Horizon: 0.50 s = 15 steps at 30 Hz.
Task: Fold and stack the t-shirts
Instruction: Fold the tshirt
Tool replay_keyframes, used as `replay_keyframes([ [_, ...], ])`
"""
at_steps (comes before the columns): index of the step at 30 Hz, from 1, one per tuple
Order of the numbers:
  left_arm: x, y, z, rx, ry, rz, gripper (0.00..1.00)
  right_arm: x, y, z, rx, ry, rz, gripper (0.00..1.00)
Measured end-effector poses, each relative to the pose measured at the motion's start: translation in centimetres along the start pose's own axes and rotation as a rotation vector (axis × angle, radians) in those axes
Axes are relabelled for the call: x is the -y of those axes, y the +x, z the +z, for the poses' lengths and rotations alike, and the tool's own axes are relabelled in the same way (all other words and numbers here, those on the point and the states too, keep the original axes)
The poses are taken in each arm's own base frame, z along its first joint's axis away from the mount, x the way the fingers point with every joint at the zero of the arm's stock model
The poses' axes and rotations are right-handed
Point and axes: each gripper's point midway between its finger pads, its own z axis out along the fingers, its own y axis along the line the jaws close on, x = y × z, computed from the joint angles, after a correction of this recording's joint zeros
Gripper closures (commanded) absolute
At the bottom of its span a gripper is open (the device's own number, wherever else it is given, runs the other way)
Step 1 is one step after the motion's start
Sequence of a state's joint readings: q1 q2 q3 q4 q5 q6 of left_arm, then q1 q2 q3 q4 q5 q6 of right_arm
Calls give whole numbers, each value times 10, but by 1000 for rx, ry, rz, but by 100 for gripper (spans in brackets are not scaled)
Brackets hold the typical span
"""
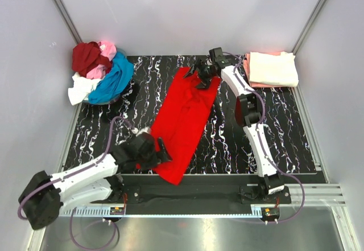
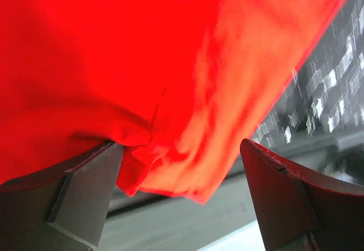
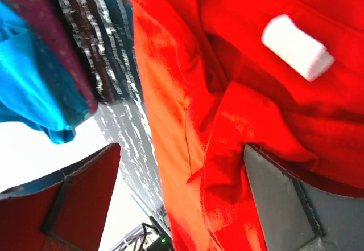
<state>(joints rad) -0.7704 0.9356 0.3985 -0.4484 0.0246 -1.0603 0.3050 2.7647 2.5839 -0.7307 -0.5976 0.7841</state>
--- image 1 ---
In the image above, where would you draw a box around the bright red t shirt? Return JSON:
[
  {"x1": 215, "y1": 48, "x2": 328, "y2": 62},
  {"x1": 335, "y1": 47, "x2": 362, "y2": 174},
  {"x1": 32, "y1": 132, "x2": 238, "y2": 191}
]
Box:
[{"x1": 151, "y1": 67, "x2": 220, "y2": 185}]

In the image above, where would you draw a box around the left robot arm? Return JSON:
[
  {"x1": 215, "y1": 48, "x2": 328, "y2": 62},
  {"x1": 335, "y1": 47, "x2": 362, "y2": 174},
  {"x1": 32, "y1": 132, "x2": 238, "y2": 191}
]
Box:
[{"x1": 18, "y1": 132, "x2": 172, "y2": 230}]

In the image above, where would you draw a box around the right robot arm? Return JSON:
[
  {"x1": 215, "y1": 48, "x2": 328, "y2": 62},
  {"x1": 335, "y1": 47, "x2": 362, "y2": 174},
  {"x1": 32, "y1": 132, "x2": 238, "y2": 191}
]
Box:
[{"x1": 184, "y1": 59, "x2": 284, "y2": 200}]

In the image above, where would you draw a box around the folded salmon t shirt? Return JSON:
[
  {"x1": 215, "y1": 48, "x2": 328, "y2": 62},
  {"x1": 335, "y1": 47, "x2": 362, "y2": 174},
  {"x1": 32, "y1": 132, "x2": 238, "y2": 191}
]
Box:
[{"x1": 243, "y1": 53, "x2": 283, "y2": 88}]

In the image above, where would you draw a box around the blue t shirt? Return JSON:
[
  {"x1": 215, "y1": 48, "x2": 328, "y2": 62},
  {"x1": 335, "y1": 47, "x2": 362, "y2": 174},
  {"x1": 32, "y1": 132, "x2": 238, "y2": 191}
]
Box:
[{"x1": 88, "y1": 52, "x2": 134, "y2": 105}]

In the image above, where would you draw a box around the folded white t shirt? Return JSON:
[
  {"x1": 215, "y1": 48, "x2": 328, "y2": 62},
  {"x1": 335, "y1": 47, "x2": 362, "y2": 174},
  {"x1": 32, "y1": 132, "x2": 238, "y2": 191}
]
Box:
[{"x1": 247, "y1": 52, "x2": 299, "y2": 87}]

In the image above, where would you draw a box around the pink t shirt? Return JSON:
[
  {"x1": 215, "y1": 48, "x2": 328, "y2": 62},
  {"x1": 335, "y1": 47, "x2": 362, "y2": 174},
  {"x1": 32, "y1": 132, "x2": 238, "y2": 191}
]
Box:
[{"x1": 86, "y1": 40, "x2": 117, "y2": 79}]

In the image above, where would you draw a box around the dark red t shirt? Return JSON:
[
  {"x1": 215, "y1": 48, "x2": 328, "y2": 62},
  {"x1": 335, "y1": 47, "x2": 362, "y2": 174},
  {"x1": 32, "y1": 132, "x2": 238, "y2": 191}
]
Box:
[{"x1": 72, "y1": 42, "x2": 112, "y2": 77}]

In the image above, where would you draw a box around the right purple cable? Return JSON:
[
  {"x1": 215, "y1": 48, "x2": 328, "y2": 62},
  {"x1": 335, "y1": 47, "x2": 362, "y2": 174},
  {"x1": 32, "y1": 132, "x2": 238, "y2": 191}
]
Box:
[{"x1": 221, "y1": 51, "x2": 307, "y2": 223}]

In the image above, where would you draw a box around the purple cable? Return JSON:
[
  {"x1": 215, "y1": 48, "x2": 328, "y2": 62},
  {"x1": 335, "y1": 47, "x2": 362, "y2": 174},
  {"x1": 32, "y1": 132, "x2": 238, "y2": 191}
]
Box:
[
  {"x1": 221, "y1": 51, "x2": 307, "y2": 223},
  {"x1": 16, "y1": 116, "x2": 137, "y2": 220}
]

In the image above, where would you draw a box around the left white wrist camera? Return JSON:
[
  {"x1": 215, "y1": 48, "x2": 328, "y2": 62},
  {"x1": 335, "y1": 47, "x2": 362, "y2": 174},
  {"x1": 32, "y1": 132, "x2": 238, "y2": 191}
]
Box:
[{"x1": 131, "y1": 127, "x2": 151, "y2": 136}]

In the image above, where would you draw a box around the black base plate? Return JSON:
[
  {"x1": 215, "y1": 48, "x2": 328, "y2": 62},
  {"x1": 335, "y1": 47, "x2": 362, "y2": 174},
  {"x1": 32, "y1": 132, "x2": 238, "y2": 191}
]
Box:
[{"x1": 89, "y1": 173, "x2": 293, "y2": 216}]

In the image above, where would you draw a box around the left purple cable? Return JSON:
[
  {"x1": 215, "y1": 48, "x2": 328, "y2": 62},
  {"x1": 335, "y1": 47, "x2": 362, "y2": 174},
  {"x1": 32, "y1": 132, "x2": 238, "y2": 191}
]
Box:
[{"x1": 16, "y1": 116, "x2": 137, "y2": 220}]

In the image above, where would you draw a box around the right aluminium corner post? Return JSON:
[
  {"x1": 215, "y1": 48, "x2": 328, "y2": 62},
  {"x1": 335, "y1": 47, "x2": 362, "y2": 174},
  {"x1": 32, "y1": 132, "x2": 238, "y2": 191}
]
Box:
[{"x1": 292, "y1": 0, "x2": 328, "y2": 55}]

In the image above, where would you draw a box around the aluminium corner post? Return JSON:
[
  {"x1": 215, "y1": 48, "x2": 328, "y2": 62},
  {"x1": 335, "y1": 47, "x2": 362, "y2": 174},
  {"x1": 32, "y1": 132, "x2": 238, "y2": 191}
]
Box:
[
  {"x1": 292, "y1": 0, "x2": 328, "y2": 55},
  {"x1": 52, "y1": 0, "x2": 82, "y2": 44}
]

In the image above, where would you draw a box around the left aluminium corner post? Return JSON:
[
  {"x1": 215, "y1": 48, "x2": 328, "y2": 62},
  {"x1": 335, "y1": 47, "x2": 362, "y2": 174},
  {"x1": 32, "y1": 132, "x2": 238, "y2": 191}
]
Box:
[{"x1": 52, "y1": 0, "x2": 82, "y2": 44}]

